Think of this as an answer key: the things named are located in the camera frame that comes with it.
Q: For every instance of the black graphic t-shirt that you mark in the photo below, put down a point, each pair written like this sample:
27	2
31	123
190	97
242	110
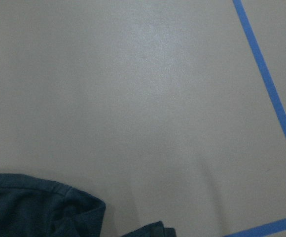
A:
33	207

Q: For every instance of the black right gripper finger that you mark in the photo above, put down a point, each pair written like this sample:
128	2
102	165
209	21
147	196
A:
169	232

